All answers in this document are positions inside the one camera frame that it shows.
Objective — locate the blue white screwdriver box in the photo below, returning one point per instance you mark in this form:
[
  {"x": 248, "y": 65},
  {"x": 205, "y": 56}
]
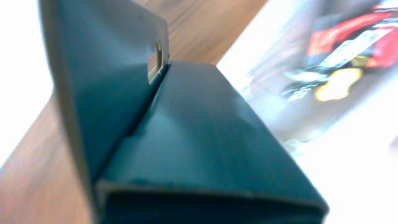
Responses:
[{"x": 161, "y": 141}]

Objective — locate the clear plastic container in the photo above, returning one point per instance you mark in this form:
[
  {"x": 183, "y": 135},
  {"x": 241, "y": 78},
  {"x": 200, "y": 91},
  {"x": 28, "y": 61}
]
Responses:
[{"x": 346, "y": 147}]

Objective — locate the stubby yellow black screwdriver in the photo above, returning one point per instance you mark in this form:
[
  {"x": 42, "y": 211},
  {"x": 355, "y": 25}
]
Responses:
[{"x": 324, "y": 86}]

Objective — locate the red handled pliers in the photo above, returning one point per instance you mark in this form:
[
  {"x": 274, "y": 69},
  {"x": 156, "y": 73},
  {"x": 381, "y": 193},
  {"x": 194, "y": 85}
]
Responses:
[{"x": 365, "y": 37}]

